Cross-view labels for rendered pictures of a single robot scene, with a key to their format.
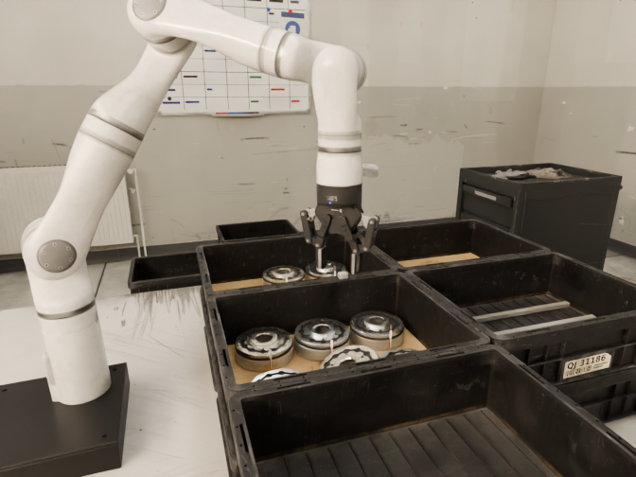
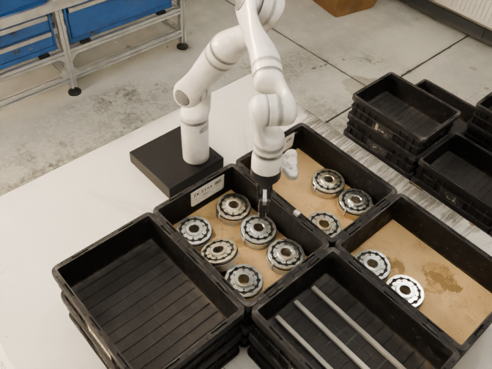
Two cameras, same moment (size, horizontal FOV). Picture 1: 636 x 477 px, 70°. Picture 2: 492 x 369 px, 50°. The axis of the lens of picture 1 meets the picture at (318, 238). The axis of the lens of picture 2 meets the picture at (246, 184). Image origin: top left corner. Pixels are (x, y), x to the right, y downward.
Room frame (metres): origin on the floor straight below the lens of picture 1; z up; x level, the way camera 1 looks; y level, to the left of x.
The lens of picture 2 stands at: (0.28, -0.81, 2.04)
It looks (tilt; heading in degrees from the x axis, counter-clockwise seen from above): 47 degrees down; 62
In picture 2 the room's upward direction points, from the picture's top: 5 degrees clockwise
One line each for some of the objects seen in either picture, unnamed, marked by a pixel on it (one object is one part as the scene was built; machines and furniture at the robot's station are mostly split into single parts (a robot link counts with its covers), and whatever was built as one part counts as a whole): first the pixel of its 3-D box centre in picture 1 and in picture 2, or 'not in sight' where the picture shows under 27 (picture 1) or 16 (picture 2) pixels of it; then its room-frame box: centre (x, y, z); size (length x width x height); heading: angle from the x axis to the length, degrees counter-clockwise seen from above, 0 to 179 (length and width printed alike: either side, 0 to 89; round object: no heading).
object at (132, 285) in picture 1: (185, 312); (393, 140); (1.79, 0.58, 0.37); 0.40 x 0.30 x 0.45; 108
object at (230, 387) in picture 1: (336, 323); (239, 229); (0.68, -0.03, 0.92); 0.40 x 0.30 x 0.02; 108
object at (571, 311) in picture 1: (527, 315); (348, 343); (0.81, -0.41, 0.87); 0.40 x 0.30 x 0.11; 108
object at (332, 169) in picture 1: (344, 161); (275, 157); (0.76, -0.04, 1.18); 0.11 x 0.09 x 0.06; 155
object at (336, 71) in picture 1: (338, 99); (266, 124); (0.73, -0.03, 1.27); 0.09 x 0.07 x 0.15; 162
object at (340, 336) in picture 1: (322, 332); (258, 228); (0.76, -0.01, 0.86); 0.10 x 0.10 x 0.01
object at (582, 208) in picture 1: (524, 256); not in sight; (2.29, -1.10, 0.45); 0.60 x 0.45 x 0.90; 108
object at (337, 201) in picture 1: (339, 205); (265, 177); (0.74, -0.04, 1.10); 0.08 x 0.08 x 0.09
